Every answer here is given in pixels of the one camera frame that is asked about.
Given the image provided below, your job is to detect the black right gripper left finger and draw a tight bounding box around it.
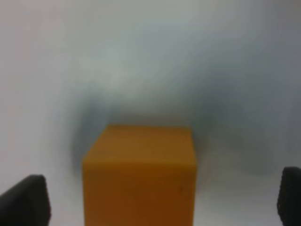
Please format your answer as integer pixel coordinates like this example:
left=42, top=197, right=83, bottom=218
left=0, top=175, right=51, bottom=226

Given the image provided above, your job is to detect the orange block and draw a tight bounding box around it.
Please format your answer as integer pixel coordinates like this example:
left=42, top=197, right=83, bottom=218
left=82, top=125, right=197, bottom=226

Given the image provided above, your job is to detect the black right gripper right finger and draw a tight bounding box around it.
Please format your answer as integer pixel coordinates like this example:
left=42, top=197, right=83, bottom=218
left=277, top=167, right=301, bottom=226

